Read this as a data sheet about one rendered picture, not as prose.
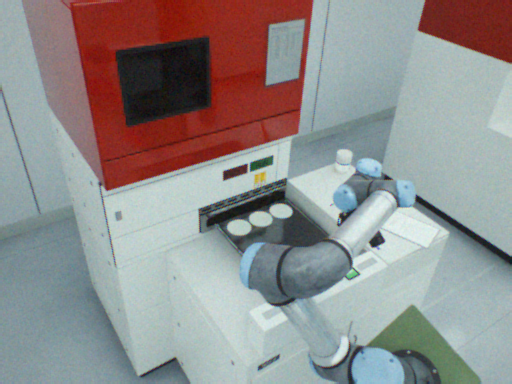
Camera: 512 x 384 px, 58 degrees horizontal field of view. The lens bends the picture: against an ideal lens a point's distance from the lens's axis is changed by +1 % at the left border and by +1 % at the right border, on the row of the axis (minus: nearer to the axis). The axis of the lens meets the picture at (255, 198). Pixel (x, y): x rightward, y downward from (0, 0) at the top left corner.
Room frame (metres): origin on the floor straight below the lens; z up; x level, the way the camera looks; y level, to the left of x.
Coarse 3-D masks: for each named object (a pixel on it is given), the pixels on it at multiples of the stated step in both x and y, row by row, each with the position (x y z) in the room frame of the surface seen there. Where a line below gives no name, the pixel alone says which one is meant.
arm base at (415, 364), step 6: (408, 360) 0.77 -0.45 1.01; (414, 360) 0.78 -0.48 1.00; (414, 366) 0.75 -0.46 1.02; (420, 366) 0.76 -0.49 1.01; (426, 366) 0.77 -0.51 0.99; (414, 372) 0.72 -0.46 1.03; (420, 372) 0.74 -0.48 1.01; (426, 372) 0.75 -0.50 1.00; (414, 378) 0.71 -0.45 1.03; (420, 378) 0.72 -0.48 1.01; (426, 378) 0.73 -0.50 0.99; (432, 378) 0.74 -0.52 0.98
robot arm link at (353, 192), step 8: (352, 176) 1.13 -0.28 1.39; (360, 176) 1.12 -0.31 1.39; (344, 184) 1.07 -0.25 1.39; (352, 184) 1.07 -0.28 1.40; (360, 184) 1.06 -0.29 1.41; (368, 184) 1.05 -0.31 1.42; (336, 192) 1.06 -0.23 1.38; (344, 192) 1.05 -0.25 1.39; (352, 192) 1.04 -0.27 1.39; (360, 192) 1.04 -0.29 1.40; (336, 200) 1.05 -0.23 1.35; (344, 200) 1.04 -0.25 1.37; (352, 200) 1.02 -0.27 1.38; (360, 200) 1.03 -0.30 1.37; (344, 208) 1.03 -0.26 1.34; (352, 208) 1.02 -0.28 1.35
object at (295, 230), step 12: (288, 204) 1.61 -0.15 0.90; (240, 216) 1.51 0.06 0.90; (300, 216) 1.53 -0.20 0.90; (252, 228) 1.43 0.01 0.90; (264, 228) 1.44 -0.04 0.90; (276, 228) 1.44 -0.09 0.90; (288, 228) 1.45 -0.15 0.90; (300, 228) 1.45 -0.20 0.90; (312, 228) 1.45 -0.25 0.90; (240, 240) 1.35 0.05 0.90; (252, 240) 1.36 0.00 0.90; (264, 240) 1.36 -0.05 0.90; (276, 240) 1.37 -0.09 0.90; (288, 240) 1.37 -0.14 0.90; (300, 240) 1.38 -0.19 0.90; (312, 240) 1.38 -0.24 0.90
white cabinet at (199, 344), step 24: (168, 264) 1.34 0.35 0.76; (432, 264) 1.38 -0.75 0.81; (408, 288) 1.31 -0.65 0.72; (192, 312) 1.16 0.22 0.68; (360, 312) 1.15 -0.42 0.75; (384, 312) 1.24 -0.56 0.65; (192, 336) 1.17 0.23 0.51; (216, 336) 1.00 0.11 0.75; (360, 336) 1.17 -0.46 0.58; (192, 360) 1.18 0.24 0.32; (216, 360) 1.01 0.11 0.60; (240, 360) 0.88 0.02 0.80; (264, 360) 0.89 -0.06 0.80; (288, 360) 0.95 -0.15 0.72
